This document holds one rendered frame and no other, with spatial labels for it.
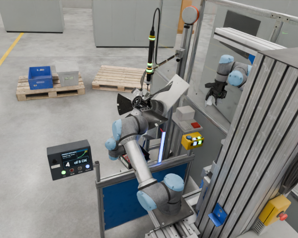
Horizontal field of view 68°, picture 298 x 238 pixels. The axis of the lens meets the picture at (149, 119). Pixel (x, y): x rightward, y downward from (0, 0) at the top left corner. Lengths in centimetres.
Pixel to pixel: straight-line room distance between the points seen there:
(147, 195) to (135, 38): 651
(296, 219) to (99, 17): 649
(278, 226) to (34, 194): 243
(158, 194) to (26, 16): 818
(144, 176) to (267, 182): 61
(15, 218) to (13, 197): 28
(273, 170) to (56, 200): 235
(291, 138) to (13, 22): 875
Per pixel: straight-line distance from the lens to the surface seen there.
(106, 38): 730
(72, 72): 455
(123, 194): 205
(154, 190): 124
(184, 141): 193
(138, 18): 730
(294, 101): 82
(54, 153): 149
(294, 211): 204
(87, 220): 263
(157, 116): 188
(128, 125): 129
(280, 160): 91
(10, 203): 298
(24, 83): 501
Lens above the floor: 224
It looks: 35 degrees down
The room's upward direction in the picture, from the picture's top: 6 degrees clockwise
